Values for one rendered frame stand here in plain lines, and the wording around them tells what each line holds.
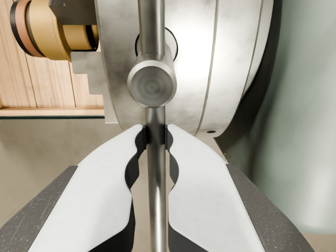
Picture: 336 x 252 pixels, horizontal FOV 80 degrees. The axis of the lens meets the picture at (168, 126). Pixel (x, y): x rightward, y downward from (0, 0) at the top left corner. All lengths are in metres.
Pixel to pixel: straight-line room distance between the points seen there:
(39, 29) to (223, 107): 0.25
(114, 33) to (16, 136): 1.73
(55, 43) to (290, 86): 0.28
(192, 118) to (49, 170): 1.72
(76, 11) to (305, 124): 0.27
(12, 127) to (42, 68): 1.28
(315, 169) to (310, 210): 0.04
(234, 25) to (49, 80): 0.50
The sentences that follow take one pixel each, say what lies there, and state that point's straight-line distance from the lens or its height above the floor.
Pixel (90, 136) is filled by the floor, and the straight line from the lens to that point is 1.62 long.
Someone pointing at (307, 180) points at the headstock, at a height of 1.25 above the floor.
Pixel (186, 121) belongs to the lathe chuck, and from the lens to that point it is 0.22.
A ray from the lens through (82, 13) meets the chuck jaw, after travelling 0.29.
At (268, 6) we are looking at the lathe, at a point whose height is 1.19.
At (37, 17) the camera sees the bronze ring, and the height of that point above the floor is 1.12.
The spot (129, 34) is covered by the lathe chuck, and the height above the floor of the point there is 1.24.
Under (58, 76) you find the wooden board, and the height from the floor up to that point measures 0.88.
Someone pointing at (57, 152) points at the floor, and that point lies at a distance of 1.77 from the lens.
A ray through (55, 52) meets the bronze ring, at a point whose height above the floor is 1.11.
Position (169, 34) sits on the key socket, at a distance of 0.17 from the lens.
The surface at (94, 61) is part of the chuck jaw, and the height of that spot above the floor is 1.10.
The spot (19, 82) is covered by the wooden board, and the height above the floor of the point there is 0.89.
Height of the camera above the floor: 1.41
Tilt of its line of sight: 70 degrees down
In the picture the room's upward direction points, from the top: 176 degrees clockwise
